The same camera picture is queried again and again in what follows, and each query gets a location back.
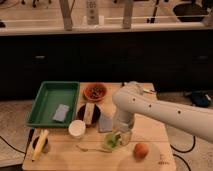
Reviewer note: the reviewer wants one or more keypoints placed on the orange fruit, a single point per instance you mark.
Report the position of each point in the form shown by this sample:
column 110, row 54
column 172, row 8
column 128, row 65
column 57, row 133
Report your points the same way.
column 140, row 150

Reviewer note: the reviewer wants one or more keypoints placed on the blue sponge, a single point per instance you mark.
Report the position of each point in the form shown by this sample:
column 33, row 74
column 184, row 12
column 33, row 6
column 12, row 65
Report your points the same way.
column 60, row 113

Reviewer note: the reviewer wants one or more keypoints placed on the grey blue triangular cloth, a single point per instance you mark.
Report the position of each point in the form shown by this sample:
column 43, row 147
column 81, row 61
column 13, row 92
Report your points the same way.
column 105, row 123

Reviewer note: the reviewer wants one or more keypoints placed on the gold spoon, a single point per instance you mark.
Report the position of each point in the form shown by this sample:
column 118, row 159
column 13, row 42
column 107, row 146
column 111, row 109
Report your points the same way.
column 92, row 149

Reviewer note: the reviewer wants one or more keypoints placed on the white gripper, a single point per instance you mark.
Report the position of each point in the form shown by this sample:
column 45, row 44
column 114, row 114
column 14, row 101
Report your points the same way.
column 124, row 130

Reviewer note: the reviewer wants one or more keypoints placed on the green plastic tray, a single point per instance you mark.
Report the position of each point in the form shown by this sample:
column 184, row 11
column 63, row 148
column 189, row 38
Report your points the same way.
column 50, row 96

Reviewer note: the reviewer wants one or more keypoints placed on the green pepper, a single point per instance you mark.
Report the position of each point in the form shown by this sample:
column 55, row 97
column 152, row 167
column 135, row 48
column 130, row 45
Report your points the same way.
column 113, row 140

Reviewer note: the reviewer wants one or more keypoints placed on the beige block in bowl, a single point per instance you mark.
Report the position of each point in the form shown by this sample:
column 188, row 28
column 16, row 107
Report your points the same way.
column 88, row 114

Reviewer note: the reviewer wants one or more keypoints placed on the green plastic cup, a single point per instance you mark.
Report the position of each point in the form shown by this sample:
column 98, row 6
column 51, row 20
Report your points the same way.
column 105, row 144

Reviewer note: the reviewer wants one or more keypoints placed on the dark brown bowl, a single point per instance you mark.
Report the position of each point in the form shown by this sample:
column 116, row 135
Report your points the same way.
column 95, row 117

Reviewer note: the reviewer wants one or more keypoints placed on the orange bowl with beans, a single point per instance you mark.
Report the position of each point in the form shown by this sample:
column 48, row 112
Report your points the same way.
column 95, row 92

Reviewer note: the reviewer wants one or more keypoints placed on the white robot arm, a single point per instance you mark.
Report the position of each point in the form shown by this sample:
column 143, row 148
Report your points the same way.
column 130, row 100

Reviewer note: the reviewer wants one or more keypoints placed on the small dark cup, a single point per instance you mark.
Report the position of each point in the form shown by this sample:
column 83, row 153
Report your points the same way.
column 46, row 147

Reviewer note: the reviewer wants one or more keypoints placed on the wooden board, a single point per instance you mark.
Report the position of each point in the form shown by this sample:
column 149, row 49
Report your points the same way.
column 65, row 156

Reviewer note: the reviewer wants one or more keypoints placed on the white cup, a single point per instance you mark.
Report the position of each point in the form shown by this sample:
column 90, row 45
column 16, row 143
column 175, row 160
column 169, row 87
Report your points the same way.
column 77, row 129

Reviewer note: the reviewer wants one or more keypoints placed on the yellow banana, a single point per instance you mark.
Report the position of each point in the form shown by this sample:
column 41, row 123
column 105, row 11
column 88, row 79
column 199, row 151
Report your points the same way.
column 40, row 144

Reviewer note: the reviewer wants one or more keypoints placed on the dark blue object on floor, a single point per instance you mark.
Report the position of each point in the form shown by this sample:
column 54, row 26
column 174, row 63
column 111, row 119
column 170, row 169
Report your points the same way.
column 200, row 99

